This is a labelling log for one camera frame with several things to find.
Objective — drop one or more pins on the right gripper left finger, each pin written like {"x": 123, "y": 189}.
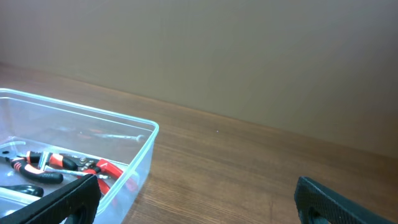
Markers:
{"x": 76, "y": 202}

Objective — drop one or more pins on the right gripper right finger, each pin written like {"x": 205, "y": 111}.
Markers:
{"x": 318, "y": 204}

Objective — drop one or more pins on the red handled snips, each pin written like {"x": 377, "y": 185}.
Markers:
{"x": 79, "y": 166}

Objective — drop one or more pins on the black red screwdriver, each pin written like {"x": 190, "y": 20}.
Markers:
{"x": 32, "y": 190}

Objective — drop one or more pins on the orange black long-nose pliers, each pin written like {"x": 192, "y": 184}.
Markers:
{"x": 23, "y": 164}

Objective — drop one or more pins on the clear plastic container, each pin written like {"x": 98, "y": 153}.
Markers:
{"x": 36, "y": 123}

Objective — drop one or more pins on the small silver wrench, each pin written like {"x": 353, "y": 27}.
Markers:
{"x": 139, "y": 138}

